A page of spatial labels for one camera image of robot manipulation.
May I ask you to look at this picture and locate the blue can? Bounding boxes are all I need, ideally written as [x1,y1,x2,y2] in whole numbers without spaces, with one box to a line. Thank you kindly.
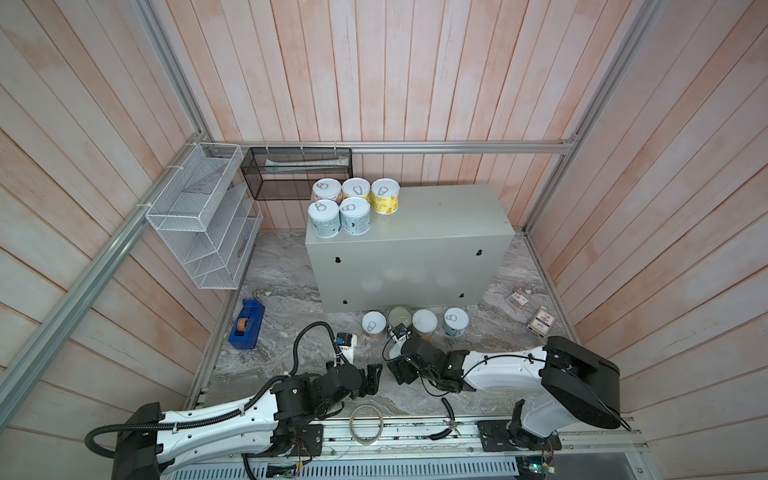
[340,197,371,236]

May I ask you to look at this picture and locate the teal labelled can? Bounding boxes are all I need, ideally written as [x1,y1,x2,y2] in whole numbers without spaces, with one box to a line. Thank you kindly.
[308,199,341,239]

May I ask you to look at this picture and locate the yellow labelled can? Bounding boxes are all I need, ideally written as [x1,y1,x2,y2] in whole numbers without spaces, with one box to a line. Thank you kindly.
[341,177,371,202]

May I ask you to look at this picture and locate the pink labelled can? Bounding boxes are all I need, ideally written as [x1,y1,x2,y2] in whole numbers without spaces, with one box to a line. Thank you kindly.
[312,178,343,204]

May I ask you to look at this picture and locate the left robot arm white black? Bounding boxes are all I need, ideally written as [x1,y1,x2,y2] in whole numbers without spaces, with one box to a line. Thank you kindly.
[84,332,383,479]

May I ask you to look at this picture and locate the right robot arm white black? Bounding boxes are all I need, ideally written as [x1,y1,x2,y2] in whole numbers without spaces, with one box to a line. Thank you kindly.
[383,336,629,450]

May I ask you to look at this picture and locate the yellow can back row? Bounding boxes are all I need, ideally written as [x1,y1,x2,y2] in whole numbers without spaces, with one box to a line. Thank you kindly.
[412,309,439,341]

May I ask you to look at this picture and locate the open-top dark metal can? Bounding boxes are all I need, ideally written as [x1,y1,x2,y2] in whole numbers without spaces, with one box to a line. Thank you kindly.
[387,306,412,329]

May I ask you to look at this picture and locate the black pliers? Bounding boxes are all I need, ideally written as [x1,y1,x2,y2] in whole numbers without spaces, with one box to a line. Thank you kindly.
[427,397,461,441]

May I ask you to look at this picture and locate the blue tape dispenser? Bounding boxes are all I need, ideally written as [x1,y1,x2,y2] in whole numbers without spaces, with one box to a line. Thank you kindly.
[228,299,265,350]

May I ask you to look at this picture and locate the clear paper clip box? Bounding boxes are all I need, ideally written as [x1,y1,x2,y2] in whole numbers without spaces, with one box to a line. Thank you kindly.
[507,290,529,310]

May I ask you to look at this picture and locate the grey metal cabinet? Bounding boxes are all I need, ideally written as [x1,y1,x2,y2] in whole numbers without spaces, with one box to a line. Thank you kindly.
[305,184,515,313]

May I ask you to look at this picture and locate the small card box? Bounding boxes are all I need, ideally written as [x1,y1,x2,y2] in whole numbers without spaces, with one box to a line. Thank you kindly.
[527,307,556,338]

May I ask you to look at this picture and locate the black mesh basket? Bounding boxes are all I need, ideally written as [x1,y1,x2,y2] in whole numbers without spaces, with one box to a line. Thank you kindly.
[240,147,354,201]

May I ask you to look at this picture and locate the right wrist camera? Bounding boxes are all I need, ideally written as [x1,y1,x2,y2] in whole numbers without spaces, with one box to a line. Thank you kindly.
[389,324,410,344]

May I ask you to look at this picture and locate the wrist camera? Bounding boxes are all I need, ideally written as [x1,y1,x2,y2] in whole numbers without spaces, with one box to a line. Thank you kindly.
[389,324,410,344]
[336,332,358,363]

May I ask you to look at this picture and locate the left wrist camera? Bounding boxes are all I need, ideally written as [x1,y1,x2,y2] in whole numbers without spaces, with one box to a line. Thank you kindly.
[336,332,358,363]

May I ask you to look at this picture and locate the coiled wire ring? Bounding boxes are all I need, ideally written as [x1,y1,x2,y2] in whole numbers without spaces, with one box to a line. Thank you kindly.
[348,404,385,446]

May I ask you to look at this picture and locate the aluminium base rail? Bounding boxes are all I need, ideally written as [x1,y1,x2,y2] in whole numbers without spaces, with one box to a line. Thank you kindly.
[169,412,661,479]

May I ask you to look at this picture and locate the white wire mesh shelf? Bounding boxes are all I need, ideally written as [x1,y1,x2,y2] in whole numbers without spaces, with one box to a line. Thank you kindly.
[146,143,263,290]

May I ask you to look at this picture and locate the horizontal aluminium wall rail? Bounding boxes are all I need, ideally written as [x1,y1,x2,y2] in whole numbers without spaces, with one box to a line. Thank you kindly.
[236,140,575,155]

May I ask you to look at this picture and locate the left aluminium wall rail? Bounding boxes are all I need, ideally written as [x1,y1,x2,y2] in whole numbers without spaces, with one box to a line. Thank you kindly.
[1,132,208,429]

